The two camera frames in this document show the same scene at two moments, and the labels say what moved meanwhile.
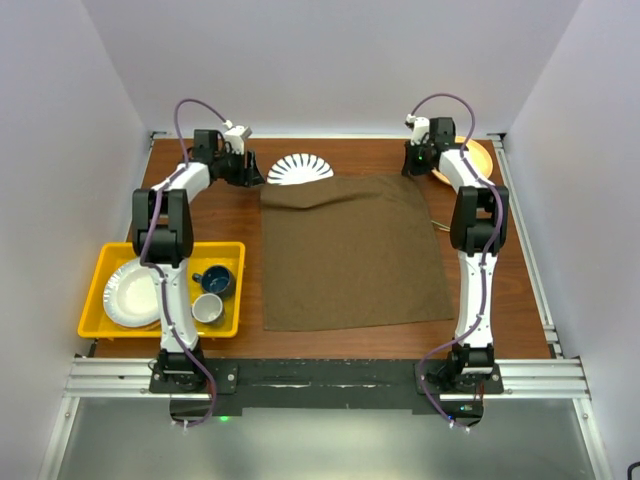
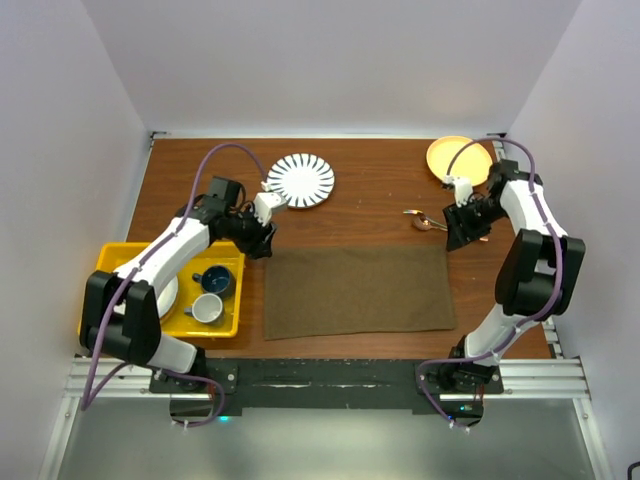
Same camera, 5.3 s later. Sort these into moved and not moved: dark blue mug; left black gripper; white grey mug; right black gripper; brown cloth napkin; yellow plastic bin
Moved: brown cloth napkin; right black gripper; left black gripper
Not moved: white grey mug; yellow plastic bin; dark blue mug
